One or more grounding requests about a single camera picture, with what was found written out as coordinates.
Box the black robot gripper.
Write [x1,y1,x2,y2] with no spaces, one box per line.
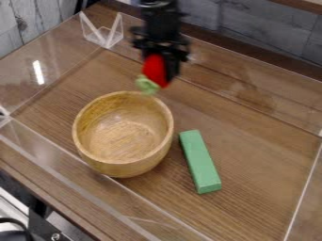
[129,26,189,82]

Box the red plush fruit green leaf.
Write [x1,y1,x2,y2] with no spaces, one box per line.
[136,54,168,95]

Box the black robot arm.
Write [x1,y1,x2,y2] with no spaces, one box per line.
[129,0,189,88]

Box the light wooden bowl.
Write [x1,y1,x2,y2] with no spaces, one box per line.
[72,91,173,178]

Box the green rectangular block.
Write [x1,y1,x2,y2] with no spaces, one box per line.
[178,130,221,194]

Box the clear acrylic tray enclosure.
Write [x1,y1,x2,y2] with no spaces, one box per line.
[0,19,322,241]

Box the black metal table bracket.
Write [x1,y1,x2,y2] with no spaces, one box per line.
[27,210,73,241]

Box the black cable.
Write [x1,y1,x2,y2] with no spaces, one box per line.
[0,217,30,234]

